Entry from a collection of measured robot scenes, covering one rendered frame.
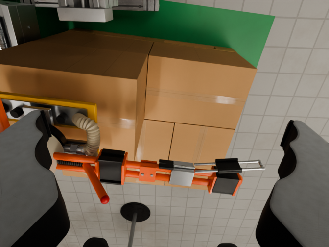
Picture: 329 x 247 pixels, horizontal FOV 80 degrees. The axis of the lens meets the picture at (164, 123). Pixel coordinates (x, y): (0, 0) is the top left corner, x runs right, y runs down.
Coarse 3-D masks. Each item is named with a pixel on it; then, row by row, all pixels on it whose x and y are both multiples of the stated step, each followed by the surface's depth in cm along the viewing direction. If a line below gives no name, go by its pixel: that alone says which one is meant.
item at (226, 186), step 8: (216, 168) 62; (216, 176) 59; (224, 176) 59; (232, 176) 60; (216, 184) 60; (224, 184) 60; (232, 184) 60; (216, 192) 62; (224, 192) 62; (232, 192) 62
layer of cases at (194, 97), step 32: (64, 32) 130; (160, 64) 107; (192, 64) 107; (224, 64) 107; (160, 96) 117; (192, 96) 117; (224, 96) 116; (160, 128) 129; (192, 128) 129; (224, 128) 128; (192, 160) 143
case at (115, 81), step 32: (0, 64) 69; (32, 64) 72; (64, 64) 76; (96, 64) 80; (128, 64) 85; (64, 96) 75; (96, 96) 75; (128, 96) 74; (64, 128) 83; (128, 128) 82
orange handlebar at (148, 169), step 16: (0, 112) 51; (0, 128) 53; (64, 160) 59; (80, 160) 58; (128, 160) 60; (144, 160) 61; (128, 176) 61; (144, 176) 60; (160, 176) 62; (208, 176) 61; (240, 176) 61
